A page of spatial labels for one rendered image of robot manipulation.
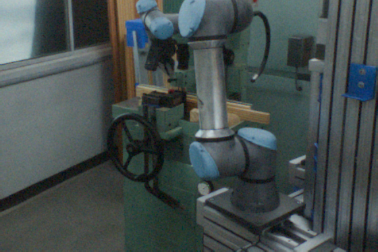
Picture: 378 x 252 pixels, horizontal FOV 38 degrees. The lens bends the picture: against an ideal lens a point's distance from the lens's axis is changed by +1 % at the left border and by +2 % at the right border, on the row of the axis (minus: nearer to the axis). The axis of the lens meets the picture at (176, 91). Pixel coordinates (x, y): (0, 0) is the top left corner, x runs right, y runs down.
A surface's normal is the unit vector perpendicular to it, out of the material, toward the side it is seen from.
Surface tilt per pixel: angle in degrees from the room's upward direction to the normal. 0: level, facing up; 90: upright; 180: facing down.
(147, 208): 90
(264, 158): 90
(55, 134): 90
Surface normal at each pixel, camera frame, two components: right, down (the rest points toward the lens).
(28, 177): 0.83, 0.15
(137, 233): -0.58, 0.22
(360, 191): -0.76, 0.17
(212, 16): 0.39, 0.04
